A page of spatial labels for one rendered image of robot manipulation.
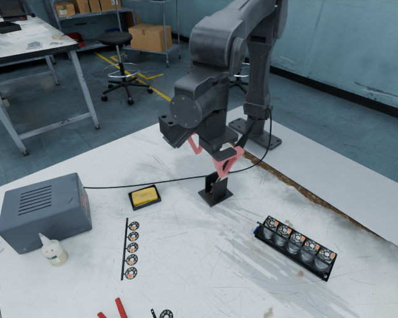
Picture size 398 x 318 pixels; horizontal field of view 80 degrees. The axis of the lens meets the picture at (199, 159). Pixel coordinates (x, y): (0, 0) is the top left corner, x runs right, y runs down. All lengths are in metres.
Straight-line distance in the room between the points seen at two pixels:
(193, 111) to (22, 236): 0.43
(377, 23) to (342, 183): 2.37
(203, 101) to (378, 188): 0.60
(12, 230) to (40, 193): 0.09
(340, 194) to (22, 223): 0.75
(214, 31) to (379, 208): 0.60
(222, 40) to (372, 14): 2.69
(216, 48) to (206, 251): 0.40
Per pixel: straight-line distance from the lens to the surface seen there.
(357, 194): 0.78
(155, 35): 3.68
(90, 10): 4.55
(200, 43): 0.41
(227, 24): 0.42
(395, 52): 3.00
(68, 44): 2.12
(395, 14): 2.98
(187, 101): 0.37
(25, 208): 0.61
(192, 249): 0.56
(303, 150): 0.86
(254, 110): 0.78
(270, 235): 0.56
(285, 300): 0.54
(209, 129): 0.44
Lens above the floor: 1.24
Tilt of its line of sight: 41 degrees down
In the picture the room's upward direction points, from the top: straight up
